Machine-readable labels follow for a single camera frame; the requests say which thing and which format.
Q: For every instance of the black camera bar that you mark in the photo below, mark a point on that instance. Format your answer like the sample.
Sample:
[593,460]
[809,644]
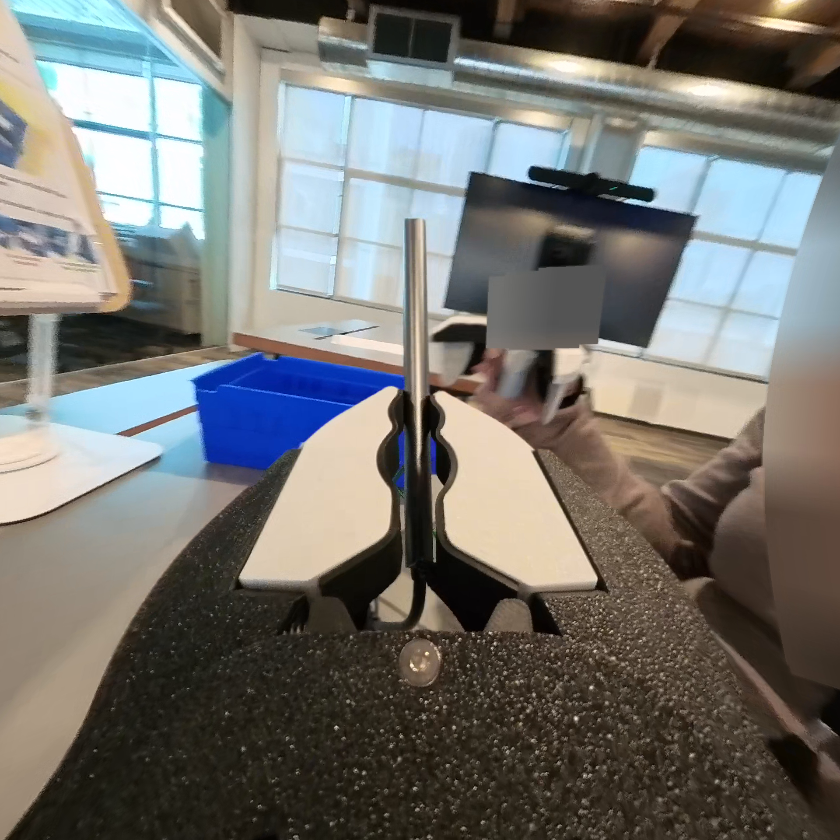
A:
[590,184]

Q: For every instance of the instruction poster stand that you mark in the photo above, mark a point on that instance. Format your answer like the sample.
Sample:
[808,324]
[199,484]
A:
[46,197]

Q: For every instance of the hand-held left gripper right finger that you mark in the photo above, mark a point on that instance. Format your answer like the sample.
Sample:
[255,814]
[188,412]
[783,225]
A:
[518,512]

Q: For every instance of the large grid window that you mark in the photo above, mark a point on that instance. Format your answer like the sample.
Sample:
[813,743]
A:
[394,197]
[735,262]
[164,144]

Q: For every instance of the pale cabinet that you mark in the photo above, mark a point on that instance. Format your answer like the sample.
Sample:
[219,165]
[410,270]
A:
[167,282]

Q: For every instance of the black flat screen monitor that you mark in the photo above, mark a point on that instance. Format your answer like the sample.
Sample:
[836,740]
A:
[512,229]

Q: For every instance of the person's right forearm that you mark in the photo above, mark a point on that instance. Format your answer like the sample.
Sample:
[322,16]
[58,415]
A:
[610,479]

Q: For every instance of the silver air duct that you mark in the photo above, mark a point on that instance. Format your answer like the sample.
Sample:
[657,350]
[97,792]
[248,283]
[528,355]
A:
[590,72]

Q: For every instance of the ceiling air vent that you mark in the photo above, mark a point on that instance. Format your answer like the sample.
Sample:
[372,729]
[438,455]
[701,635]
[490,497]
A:
[412,36]

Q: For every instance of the person's torso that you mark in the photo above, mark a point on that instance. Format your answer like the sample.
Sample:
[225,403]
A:
[735,558]

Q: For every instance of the blue plastic bin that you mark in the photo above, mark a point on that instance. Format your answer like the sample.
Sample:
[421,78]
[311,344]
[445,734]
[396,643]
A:
[262,420]

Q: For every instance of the person's right hand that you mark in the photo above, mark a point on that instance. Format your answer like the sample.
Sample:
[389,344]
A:
[525,413]

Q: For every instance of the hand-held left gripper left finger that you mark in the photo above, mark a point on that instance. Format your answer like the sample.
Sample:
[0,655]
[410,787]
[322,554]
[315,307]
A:
[315,512]

